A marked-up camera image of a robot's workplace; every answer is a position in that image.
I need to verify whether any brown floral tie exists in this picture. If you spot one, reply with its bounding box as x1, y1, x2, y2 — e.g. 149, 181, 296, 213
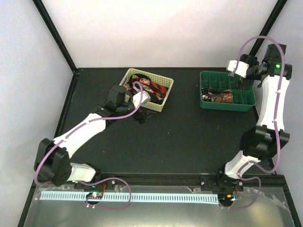
215, 90, 233, 103

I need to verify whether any cream plastic basket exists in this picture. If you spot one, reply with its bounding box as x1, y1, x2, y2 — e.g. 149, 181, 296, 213
119, 68, 174, 112

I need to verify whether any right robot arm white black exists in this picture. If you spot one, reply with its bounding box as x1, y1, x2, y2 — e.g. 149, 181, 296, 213
214, 44, 292, 191

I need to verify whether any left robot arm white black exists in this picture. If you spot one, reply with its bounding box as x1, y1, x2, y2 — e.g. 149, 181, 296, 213
34, 82, 151, 189

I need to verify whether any green divided organizer tray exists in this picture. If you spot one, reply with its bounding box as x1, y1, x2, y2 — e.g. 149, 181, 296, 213
199, 71, 256, 112

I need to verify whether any red black striped tie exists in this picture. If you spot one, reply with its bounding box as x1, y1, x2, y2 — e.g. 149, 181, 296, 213
126, 73, 169, 105

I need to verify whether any rolled dark floral tie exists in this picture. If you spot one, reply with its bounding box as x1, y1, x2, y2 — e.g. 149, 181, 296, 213
201, 87, 223, 103

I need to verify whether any pink floral black tie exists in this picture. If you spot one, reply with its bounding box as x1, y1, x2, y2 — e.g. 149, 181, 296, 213
123, 78, 154, 95

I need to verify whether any left controller board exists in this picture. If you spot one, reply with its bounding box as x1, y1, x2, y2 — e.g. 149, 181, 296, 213
86, 183, 106, 199

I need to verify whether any controller board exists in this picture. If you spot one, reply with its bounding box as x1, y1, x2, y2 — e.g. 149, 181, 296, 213
218, 188, 243, 209
86, 183, 106, 199

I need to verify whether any right controller board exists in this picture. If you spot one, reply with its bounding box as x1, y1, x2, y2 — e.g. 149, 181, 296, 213
218, 188, 243, 209

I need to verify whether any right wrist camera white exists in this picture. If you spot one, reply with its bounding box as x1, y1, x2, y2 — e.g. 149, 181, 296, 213
226, 60, 249, 78

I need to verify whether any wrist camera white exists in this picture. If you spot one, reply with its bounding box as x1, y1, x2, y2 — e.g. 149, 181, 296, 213
226, 60, 249, 78
132, 81, 151, 107

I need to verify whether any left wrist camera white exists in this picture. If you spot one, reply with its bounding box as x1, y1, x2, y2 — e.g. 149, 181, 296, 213
132, 81, 151, 107

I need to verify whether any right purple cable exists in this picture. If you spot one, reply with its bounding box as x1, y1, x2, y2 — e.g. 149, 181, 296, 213
233, 35, 286, 175

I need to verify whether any purple cable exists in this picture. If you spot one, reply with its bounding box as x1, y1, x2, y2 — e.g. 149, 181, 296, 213
34, 81, 144, 185
233, 35, 286, 175

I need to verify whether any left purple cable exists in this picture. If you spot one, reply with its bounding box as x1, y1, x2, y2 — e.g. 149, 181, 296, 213
34, 81, 144, 185

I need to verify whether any right black frame post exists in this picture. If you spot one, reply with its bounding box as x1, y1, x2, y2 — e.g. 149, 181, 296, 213
241, 0, 287, 66

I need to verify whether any black frame post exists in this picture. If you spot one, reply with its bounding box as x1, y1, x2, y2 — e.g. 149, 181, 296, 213
32, 0, 77, 73
241, 0, 287, 66

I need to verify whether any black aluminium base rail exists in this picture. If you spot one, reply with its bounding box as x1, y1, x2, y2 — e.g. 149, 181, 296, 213
35, 172, 291, 197

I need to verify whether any light blue slotted cable duct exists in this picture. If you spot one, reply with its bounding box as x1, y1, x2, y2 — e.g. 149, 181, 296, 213
39, 191, 218, 205

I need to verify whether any left black frame post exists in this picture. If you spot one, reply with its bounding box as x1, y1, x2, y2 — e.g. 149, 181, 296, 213
32, 0, 77, 73

